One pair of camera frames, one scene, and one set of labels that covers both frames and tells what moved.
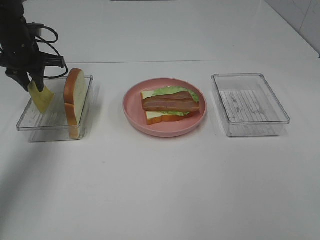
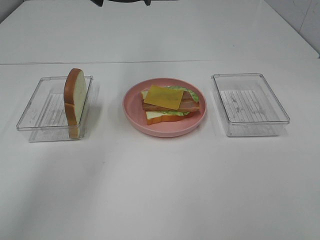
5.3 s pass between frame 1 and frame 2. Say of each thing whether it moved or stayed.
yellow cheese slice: moved
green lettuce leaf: stayed
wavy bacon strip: stayed
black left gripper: moved
